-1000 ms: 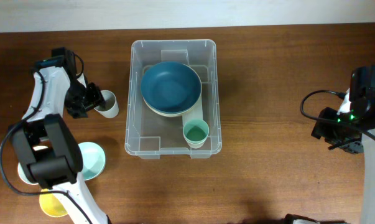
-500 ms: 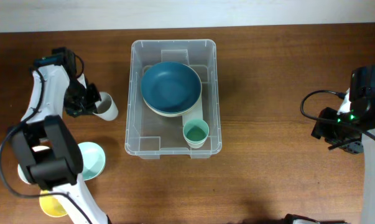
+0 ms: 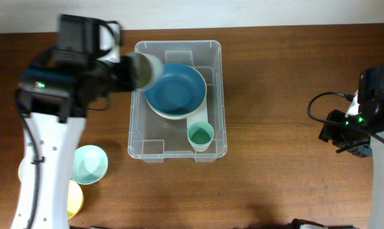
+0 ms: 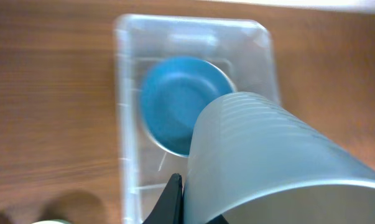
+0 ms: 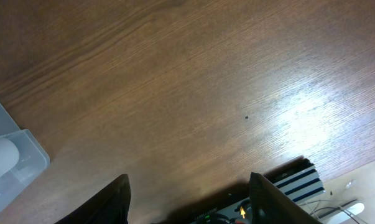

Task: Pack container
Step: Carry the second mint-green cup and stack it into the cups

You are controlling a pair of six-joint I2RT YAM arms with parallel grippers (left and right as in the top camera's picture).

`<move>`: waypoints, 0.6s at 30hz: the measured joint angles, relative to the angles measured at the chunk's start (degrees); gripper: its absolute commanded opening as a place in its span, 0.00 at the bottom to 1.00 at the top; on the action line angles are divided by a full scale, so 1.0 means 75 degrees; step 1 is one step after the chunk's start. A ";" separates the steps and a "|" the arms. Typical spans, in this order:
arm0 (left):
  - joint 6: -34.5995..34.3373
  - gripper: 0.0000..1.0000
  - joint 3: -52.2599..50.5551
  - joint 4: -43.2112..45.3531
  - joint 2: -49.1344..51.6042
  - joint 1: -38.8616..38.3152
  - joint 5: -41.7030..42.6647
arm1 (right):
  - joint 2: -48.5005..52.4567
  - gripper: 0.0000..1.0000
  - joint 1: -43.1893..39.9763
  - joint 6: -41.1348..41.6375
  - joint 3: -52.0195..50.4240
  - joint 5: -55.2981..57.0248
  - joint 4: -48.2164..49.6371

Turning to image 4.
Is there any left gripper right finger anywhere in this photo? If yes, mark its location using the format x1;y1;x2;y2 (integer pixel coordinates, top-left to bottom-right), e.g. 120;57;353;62
206;215;229;224

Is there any clear plastic storage bin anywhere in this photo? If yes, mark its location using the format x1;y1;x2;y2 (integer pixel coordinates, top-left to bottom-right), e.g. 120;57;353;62
115;14;281;223

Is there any mint green bowl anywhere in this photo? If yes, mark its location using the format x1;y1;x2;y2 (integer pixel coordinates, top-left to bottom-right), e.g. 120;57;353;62
32;219;72;224

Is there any blue bowl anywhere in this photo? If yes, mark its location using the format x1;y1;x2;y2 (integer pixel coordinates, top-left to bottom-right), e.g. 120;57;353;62
140;57;236;157

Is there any grey cup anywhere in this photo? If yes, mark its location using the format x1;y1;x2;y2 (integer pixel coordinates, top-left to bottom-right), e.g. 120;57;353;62
184;92;375;223

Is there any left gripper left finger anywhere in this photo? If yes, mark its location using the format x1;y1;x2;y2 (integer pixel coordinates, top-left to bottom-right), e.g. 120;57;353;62
143;173;183;224

